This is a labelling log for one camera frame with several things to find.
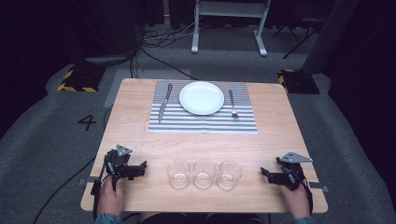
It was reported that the white round plate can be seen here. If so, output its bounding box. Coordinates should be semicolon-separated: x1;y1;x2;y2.
178;80;225;117

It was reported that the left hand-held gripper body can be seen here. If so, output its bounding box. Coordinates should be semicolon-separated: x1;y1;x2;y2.
104;144;140;180

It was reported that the silver fork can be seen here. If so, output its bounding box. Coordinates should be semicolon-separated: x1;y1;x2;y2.
228;89;240;119

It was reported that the right hand-held gripper cable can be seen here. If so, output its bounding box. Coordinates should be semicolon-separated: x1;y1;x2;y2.
290;169;314;217

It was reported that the black floor cable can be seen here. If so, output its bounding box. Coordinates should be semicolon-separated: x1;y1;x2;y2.
32;155;97;224

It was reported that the black folding stand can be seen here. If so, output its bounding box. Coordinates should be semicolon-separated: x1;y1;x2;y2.
272;13;326;60

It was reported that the striped grey placemat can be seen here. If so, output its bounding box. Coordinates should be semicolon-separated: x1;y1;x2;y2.
147;80;259;135

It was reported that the black yellow striped base plate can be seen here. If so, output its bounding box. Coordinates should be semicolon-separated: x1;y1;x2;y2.
277;68;321;95
56;65;106;93

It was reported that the silver table knife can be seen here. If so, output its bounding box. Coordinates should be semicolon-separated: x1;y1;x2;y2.
157;82;174;125

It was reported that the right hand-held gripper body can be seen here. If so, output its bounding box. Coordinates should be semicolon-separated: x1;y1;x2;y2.
276;151;314;191

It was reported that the hand-held gripper cable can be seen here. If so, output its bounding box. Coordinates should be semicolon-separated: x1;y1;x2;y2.
90;155;110;222
290;169;314;217

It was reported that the grey curtain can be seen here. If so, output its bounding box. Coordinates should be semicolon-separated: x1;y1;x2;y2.
301;0;361;75

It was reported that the left hand-held gripper cable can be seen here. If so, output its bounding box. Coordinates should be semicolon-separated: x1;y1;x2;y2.
90;155;110;222

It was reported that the white desk frame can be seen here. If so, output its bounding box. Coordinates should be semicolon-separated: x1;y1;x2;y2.
191;0;273;58

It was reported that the bundle of floor cables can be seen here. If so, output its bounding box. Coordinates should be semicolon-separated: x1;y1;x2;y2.
139;20;201;82

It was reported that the clear drinking glass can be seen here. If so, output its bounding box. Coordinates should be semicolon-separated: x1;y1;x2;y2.
217;160;243;190
191;159;218;189
166;160;191;189

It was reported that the person's right hand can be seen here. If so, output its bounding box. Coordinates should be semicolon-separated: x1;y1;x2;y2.
277;184;313;220

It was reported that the grey table edge bracket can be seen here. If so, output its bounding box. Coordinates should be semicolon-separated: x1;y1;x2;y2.
77;176;98;187
308;181;331;193

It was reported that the person's left hand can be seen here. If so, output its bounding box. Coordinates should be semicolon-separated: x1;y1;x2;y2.
96;175;126;217

